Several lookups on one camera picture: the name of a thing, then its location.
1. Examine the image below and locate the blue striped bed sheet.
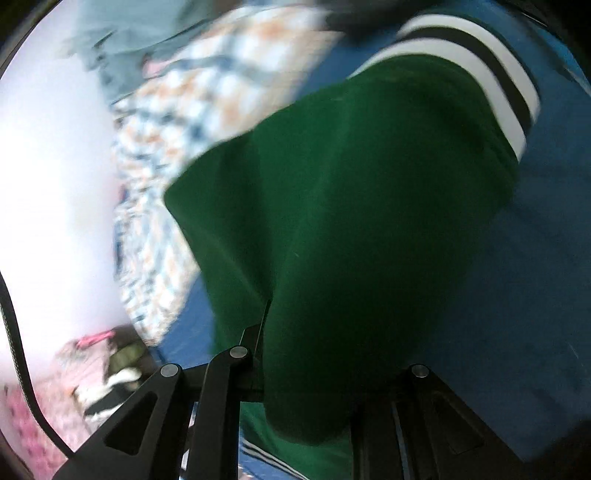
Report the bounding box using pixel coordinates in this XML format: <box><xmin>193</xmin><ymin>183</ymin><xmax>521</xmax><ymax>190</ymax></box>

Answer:
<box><xmin>152</xmin><ymin>28</ymin><xmax>591</xmax><ymax>480</ymax></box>

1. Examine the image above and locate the green varsity jacket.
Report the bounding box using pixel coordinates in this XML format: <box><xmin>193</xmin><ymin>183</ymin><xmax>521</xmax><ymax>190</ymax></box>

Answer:
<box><xmin>164</xmin><ymin>14</ymin><xmax>543</xmax><ymax>480</ymax></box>

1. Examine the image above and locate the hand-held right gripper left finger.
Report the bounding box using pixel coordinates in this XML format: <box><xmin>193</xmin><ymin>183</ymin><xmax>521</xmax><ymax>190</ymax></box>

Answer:
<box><xmin>51</xmin><ymin>300</ymin><xmax>274</xmax><ymax>480</ymax></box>

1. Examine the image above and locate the teal blanket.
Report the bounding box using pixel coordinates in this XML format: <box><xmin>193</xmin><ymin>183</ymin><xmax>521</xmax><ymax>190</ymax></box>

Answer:
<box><xmin>60</xmin><ymin>0</ymin><xmax>245</xmax><ymax>107</ymax></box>

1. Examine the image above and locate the pink clothing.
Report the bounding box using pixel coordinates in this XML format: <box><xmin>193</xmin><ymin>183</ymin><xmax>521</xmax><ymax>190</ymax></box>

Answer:
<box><xmin>0</xmin><ymin>339</ymin><xmax>112</xmax><ymax>476</ymax></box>

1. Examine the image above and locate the black cable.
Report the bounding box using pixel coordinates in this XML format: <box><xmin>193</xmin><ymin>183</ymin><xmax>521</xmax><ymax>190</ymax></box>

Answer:
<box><xmin>0</xmin><ymin>272</ymin><xmax>77</xmax><ymax>462</ymax></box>

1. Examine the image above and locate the pink hanger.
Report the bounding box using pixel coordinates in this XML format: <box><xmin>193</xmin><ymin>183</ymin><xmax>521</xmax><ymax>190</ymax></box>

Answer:
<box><xmin>76</xmin><ymin>329</ymin><xmax>116</xmax><ymax>349</ymax></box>

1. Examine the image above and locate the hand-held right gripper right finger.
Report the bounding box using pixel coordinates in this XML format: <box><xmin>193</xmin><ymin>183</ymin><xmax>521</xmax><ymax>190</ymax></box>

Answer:
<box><xmin>350</xmin><ymin>364</ymin><xmax>536</xmax><ymax>480</ymax></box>

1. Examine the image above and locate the plaid bed sheet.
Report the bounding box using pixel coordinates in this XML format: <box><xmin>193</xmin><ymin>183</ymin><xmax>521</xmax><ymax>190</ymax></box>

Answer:
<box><xmin>110</xmin><ymin>4</ymin><xmax>342</xmax><ymax>347</ymax></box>

